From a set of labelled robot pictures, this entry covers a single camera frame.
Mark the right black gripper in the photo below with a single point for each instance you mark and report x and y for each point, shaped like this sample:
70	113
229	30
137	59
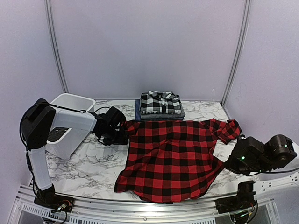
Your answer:
231	164

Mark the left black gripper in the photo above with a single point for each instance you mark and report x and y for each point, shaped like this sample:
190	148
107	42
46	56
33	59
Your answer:
122	139

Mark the red black plaid shirt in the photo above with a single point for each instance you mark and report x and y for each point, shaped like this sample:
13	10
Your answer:
171	161

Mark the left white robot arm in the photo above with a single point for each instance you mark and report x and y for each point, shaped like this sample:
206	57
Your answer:
35	126

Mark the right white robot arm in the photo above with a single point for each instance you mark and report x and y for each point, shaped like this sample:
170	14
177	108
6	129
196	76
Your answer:
281	155

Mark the blue checked folded shirt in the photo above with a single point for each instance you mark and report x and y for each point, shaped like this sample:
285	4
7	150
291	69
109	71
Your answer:
138	113

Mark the white plastic bin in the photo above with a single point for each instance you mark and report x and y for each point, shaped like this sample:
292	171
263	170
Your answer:
65	146

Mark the black white plaid folded shirt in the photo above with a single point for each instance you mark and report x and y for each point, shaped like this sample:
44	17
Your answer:
154	102

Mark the dark striped shirt in bin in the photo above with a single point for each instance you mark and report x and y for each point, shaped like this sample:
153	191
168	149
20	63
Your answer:
56	133

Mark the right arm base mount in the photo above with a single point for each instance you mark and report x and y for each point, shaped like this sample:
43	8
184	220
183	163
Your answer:
230	204

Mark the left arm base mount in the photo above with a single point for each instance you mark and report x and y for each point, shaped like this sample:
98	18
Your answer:
59	203

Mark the right wall aluminium profile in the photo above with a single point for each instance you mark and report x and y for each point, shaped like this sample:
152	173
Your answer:
238	52

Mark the wall aluminium profile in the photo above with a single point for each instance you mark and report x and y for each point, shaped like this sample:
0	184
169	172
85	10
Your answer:
238	52
54	45

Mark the left wall aluminium profile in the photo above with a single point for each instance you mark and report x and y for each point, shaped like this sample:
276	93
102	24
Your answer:
54	45

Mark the aluminium front frame rail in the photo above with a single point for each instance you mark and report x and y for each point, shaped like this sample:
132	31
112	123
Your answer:
97	211

